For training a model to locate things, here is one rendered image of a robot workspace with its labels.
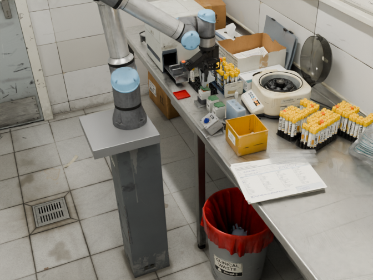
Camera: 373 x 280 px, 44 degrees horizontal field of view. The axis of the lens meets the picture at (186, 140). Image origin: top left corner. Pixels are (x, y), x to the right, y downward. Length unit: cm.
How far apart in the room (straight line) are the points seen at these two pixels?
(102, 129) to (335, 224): 102
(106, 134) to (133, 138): 13
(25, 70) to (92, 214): 132
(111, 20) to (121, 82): 25
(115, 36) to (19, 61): 179
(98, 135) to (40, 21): 181
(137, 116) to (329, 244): 93
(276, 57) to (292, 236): 112
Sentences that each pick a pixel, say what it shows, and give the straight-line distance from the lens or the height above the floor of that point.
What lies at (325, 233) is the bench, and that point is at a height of 88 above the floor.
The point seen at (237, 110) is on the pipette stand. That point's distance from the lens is 200.
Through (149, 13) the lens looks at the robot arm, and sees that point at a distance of 184.
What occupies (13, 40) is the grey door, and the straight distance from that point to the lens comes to 364.
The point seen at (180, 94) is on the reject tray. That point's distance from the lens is 232.
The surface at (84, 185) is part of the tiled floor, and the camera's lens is 320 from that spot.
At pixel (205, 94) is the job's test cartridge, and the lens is 219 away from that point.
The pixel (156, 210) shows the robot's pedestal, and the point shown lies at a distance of 230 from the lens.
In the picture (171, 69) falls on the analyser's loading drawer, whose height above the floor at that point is 92.
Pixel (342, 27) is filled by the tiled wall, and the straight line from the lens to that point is 219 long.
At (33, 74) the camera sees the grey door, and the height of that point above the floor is 42.
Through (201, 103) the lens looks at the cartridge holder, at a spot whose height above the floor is 90.
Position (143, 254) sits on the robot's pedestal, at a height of 16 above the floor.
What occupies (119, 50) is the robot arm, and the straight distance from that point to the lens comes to 202.
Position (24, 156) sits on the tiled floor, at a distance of 360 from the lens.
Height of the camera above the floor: 203
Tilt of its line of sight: 36 degrees down
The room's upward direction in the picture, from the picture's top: 2 degrees counter-clockwise
